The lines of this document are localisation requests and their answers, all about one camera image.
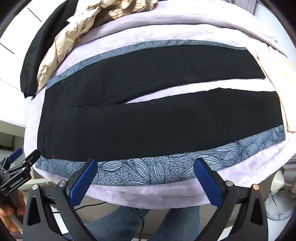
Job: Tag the person's right leg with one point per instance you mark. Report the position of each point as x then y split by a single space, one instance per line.
178 222

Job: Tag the blue-grey leaf print cloth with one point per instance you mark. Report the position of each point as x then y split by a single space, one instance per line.
150 171

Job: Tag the white fan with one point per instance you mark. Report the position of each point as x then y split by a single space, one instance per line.
277 204

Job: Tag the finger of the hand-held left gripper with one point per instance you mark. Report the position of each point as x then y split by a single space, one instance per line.
29 161
15 154

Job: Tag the person's leg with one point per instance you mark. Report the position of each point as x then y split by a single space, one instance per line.
115 224
178 222

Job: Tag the lavender plush blanket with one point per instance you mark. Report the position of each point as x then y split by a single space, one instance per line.
161 32

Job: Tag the beige jacket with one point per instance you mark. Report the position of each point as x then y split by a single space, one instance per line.
60 46

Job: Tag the brown striped cloth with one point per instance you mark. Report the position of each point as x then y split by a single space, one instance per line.
129 9

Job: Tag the black pants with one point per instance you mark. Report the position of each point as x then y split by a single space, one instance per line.
138 129

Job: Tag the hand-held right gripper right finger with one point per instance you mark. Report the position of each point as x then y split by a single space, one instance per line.
208 183

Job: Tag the black garment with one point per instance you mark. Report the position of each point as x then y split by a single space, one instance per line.
34 51

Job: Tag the person's left hand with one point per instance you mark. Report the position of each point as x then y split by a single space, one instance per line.
8 215

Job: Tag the person's left leg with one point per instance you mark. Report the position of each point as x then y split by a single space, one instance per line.
115 224

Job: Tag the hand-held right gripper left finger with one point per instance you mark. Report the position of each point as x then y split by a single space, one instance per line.
84 183

